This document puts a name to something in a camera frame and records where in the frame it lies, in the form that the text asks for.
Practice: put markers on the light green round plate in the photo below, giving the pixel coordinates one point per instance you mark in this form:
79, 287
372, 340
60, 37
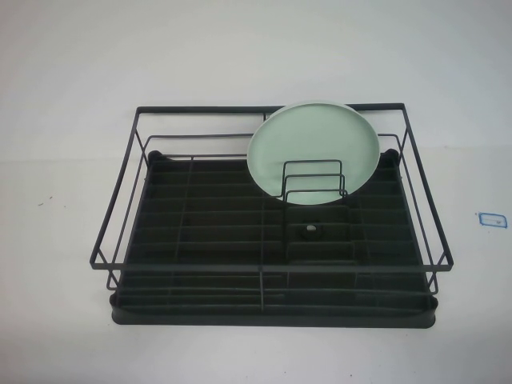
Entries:
304, 140

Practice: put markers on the black plastic drip tray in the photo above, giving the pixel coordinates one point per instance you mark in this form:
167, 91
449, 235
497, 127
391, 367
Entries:
216, 224

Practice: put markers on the blue outlined white label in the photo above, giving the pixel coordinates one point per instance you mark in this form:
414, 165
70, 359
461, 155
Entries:
493, 220

